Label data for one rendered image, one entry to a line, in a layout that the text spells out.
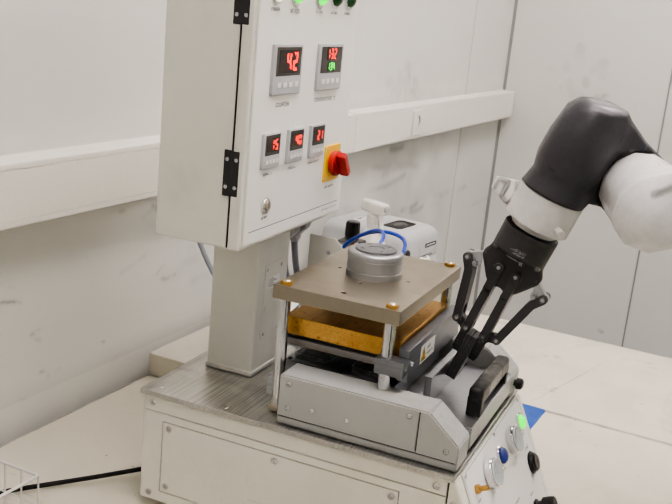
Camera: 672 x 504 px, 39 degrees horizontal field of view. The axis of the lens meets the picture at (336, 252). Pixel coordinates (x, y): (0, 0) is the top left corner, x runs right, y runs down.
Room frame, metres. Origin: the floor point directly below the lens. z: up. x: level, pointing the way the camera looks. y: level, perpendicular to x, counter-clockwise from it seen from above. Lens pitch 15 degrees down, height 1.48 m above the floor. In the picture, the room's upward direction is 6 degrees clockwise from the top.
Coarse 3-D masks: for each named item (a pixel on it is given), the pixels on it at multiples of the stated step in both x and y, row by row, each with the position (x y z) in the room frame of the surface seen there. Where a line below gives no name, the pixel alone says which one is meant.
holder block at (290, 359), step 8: (288, 360) 1.23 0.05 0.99; (296, 360) 1.23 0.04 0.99; (344, 360) 1.25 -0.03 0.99; (352, 360) 1.25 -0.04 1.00; (432, 360) 1.33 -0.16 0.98; (288, 368) 1.23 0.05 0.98; (320, 368) 1.21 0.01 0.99; (328, 368) 1.21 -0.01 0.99; (336, 368) 1.21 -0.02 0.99; (344, 368) 1.22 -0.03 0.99; (424, 368) 1.29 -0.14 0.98; (352, 376) 1.19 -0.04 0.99; (360, 376) 1.19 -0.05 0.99; (416, 376) 1.26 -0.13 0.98; (392, 384) 1.18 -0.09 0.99; (400, 384) 1.19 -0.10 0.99; (408, 384) 1.23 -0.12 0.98
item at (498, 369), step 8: (496, 360) 1.26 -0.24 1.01; (504, 360) 1.27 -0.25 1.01; (488, 368) 1.23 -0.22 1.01; (496, 368) 1.23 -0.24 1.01; (504, 368) 1.26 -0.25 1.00; (480, 376) 1.20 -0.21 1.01; (488, 376) 1.20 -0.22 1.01; (496, 376) 1.22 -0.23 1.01; (504, 376) 1.28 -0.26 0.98; (480, 384) 1.17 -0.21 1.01; (488, 384) 1.18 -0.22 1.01; (496, 384) 1.22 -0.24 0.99; (472, 392) 1.16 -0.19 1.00; (480, 392) 1.15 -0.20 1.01; (488, 392) 1.18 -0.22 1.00; (472, 400) 1.15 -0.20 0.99; (480, 400) 1.15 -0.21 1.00; (472, 408) 1.15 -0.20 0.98; (480, 408) 1.15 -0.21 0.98
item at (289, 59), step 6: (282, 54) 1.25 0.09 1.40; (288, 54) 1.27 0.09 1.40; (294, 54) 1.28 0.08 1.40; (282, 60) 1.25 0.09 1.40; (288, 60) 1.27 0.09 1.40; (294, 60) 1.28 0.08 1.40; (282, 66) 1.25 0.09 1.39; (288, 66) 1.27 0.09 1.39; (294, 66) 1.28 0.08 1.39; (282, 72) 1.25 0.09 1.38; (288, 72) 1.27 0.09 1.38; (294, 72) 1.29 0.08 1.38
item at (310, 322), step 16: (432, 304) 1.34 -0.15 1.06; (304, 320) 1.22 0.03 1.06; (320, 320) 1.22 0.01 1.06; (336, 320) 1.23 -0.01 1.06; (352, 320) 1.23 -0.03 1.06; (368, 320) 1.24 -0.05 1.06; (416, 320) 1.26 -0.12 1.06; (288, 336) 1.23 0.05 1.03; (304, 336) 1.22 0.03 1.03; (320, 336) 1.21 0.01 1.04; (336, 336) 1.20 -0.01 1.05; (352, 336) 1.19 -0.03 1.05; (368, 336) 1.18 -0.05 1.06; (400, 336) 1.19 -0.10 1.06; (336, 352) 1.20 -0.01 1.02; (352, 352) 1.19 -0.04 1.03; (368, 352) 1.19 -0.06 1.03
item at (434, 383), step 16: (432, 368) 1.31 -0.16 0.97; (464, 368) 1.33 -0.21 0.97; (480, 368) 1.33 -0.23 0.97; (416, 384) 1.25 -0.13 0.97; (432, 384) 1.18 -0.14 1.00; (448, 384) 1.26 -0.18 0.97; (464, 384) 1.26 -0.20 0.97; (448, 400) 1.20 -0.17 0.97; (464, 400) 1.21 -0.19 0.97; (496, 400) 1.24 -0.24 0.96; (464, 416) 1.15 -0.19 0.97; (480, 416) 1.16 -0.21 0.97; (480, 432) 1.17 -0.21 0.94
